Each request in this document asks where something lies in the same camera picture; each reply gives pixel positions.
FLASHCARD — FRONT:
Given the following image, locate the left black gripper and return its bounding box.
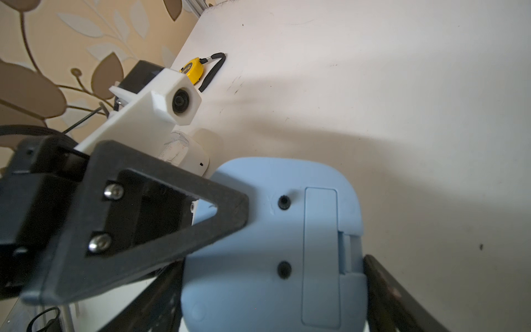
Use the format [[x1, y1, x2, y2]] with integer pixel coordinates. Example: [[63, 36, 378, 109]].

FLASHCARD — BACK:
[[1, 136, 250, 304]]

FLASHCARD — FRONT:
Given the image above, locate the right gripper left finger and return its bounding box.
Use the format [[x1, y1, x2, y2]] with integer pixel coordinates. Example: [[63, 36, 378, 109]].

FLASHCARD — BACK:
[[100, 261, 184, 331]]

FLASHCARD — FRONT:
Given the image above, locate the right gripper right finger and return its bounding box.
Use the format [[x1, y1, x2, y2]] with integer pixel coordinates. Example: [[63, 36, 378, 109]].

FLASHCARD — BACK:
[[363, 255, 448, 332]]

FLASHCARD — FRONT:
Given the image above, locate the light blue alarm clock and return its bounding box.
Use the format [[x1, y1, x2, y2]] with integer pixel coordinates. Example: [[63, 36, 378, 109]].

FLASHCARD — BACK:
[[181, 157, 368, 331]]

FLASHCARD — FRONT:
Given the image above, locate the yellow tape measure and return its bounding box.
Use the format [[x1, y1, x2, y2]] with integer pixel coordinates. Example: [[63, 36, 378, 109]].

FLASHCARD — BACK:
[[180, 53, 227, 93]]

